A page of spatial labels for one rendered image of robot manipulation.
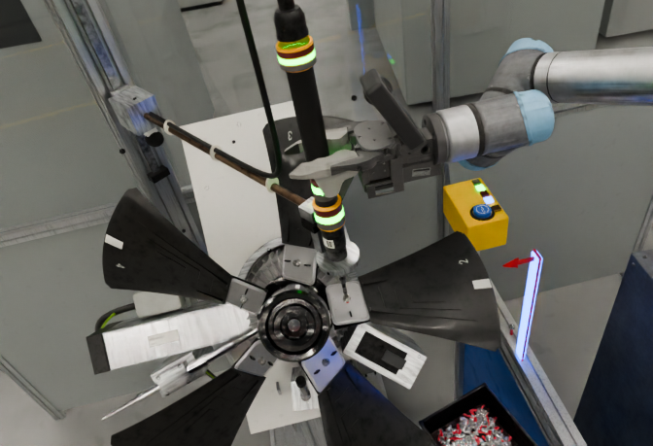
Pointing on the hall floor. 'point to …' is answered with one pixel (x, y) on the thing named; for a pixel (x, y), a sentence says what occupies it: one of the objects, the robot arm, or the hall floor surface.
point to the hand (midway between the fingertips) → (294, 156)
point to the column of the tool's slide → (82, 51)
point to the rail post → (459, 369)
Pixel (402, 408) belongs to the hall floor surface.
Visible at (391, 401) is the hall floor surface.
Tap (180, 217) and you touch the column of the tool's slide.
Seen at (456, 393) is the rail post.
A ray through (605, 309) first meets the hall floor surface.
